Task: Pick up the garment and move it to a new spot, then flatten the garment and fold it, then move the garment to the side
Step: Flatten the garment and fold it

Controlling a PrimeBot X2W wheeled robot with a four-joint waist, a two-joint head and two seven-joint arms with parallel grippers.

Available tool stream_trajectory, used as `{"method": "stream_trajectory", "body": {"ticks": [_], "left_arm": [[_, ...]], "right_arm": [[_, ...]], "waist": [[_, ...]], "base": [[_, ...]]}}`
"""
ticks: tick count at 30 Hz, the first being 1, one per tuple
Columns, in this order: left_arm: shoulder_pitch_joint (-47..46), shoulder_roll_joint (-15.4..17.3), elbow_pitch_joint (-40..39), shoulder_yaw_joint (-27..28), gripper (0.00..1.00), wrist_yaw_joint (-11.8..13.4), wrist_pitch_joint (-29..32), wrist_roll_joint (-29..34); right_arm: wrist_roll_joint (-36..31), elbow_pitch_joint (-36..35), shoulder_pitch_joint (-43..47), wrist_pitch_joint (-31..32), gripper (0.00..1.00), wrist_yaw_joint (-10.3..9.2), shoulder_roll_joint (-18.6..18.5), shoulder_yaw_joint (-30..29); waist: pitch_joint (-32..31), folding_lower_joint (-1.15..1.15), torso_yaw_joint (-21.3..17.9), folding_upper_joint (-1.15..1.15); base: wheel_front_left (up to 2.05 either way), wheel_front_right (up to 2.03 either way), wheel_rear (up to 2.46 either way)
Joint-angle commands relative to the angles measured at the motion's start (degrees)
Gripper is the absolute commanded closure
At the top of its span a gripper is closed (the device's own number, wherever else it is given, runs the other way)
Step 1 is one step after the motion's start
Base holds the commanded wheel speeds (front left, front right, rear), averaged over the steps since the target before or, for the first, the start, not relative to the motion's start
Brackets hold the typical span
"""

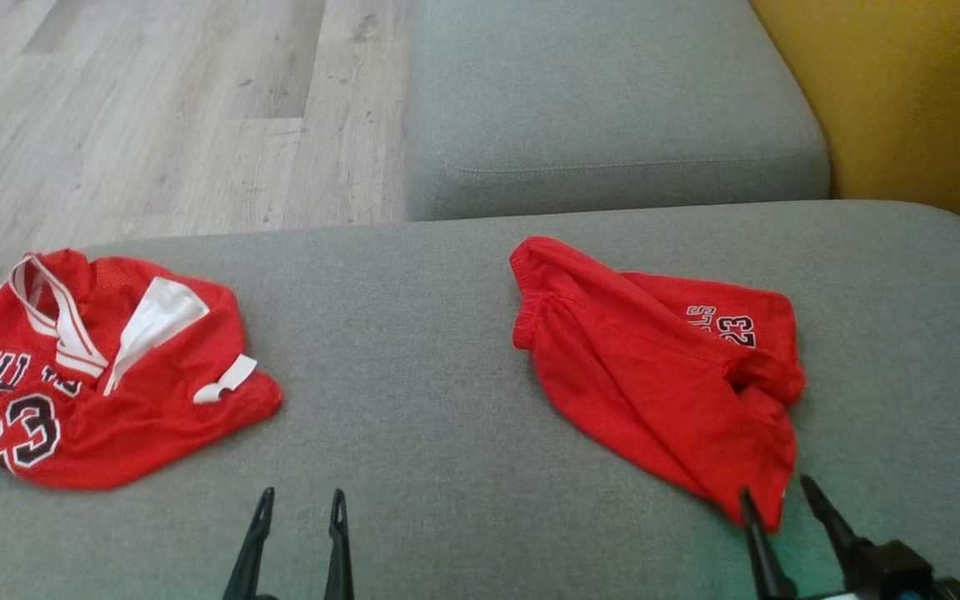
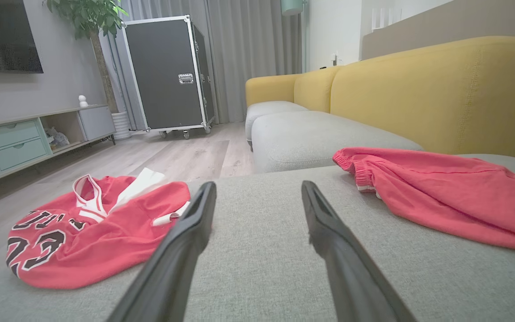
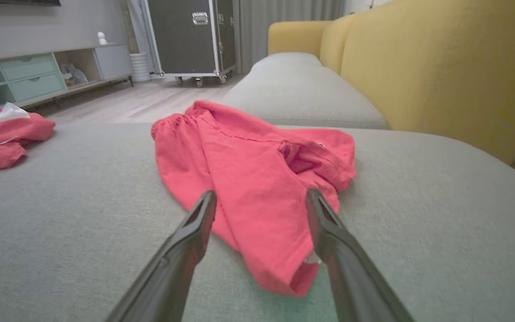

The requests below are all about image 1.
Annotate red basketball shorts number 23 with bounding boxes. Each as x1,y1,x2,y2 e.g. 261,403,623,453
509,236,807,534

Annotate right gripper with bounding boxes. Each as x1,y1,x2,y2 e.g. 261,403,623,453
738,474,960,600

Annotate large grey sofa seat cushion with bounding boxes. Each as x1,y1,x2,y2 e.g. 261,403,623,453
0,200,960,600

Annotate red basketball jersey number 23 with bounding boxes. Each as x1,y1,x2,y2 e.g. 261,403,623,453
0,248,284,491

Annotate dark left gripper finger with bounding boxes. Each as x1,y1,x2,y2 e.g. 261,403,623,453
223,487,276,600
324,489,355,600

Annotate small grey sofa cushion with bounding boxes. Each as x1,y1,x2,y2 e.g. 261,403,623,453
406,0,832,223

